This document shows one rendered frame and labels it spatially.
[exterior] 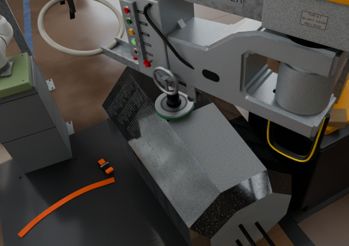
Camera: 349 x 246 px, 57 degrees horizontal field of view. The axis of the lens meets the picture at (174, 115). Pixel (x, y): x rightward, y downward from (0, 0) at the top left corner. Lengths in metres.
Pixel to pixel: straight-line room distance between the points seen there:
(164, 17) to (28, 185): 1.94
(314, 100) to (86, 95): 2.59
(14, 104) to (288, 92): 1.83
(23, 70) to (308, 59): 1.88
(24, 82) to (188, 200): 1.32
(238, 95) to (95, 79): 2.46
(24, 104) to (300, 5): 1.93
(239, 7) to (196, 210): 0.94
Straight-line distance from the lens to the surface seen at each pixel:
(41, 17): 2.07
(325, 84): 1.15
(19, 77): 2.38
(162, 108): 1.77
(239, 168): 1.56
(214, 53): 1.24
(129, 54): 1.86
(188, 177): 1.62
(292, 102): 1.19
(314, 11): 0.95
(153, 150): 1.82
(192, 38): 1.33
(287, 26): 1.00
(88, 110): 3.23
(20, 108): 2.47
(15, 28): 3.33
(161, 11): 1.32
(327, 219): 2.47
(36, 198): 2.75
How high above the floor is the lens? 2.10
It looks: 45 degrees down
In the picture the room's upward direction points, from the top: 8 degrees counter-clockwise
